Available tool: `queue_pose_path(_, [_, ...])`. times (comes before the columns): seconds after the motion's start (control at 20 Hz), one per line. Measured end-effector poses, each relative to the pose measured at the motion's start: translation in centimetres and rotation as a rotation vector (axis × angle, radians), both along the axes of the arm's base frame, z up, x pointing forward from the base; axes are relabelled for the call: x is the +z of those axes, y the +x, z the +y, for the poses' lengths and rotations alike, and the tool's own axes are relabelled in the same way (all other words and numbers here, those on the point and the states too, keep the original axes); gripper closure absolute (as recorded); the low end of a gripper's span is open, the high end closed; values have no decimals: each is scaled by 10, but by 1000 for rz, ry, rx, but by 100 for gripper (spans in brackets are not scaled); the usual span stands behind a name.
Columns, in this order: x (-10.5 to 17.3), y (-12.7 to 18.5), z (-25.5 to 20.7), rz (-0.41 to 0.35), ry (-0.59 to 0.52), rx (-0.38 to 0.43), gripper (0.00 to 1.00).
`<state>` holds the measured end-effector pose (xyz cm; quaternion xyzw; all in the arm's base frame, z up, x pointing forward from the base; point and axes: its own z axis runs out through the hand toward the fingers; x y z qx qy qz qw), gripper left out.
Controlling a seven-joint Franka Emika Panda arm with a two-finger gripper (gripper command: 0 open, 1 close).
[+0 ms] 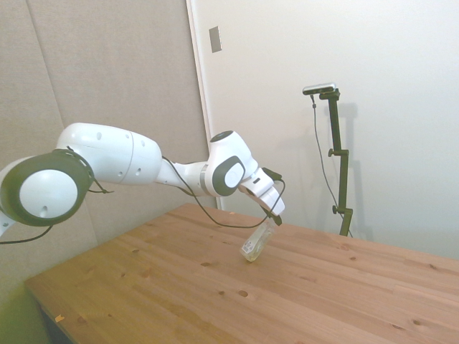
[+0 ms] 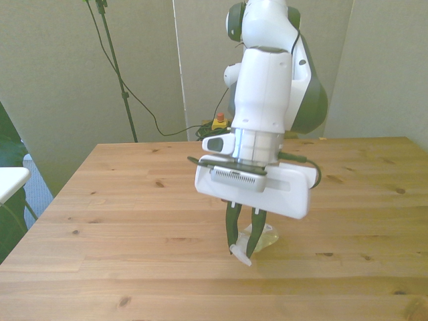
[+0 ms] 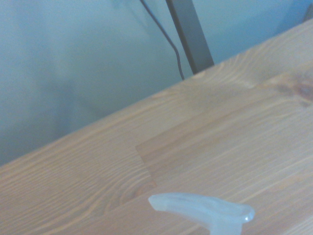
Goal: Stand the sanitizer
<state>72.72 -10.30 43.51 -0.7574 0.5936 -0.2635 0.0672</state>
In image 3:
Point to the translucent white plastic piece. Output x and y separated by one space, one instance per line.
207 210

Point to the grey metal stand post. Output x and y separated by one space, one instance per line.
190 36

